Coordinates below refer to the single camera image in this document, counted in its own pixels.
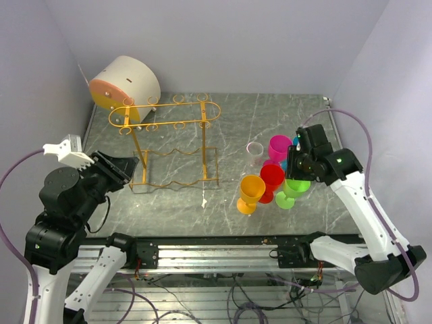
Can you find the yellow plastic wine glass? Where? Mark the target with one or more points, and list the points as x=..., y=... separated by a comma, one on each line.
x=252, y=188

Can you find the clear wine glass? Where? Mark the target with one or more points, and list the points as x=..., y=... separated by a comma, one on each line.
x=254, y=152

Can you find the gold wire wine glass rack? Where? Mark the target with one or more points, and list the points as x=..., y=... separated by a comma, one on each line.
x=170, y=140

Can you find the white cylindrical container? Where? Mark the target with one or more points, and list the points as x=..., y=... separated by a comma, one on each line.
x=126, y=81

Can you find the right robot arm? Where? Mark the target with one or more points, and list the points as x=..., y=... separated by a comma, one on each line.
x=388, y=257

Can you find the aluminium mounting rail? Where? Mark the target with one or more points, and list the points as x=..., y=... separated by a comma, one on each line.
x=181, y=255

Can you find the red plastic wine glass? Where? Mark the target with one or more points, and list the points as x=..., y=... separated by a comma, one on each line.
x=273, y=176

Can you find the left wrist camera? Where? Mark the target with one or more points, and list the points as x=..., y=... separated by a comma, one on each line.
x=69, y=152

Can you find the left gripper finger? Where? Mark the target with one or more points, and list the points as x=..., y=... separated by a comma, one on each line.
x=128, y=166
x=119, y=162

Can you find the green plastic wine glass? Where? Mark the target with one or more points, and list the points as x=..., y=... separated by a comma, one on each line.
x=292, y=189

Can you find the blue plastic wine glass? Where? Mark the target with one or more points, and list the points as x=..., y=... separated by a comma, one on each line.
x=284, y=163

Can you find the pink plastic wine glass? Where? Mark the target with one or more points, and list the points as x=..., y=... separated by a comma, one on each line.
x=278, y=149

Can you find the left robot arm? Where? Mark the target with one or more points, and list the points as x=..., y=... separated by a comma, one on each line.
x=70, y=196

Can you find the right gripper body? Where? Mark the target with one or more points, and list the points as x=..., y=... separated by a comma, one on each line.
x=299, y=165

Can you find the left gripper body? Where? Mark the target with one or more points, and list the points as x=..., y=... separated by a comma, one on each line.
x=101, y=177

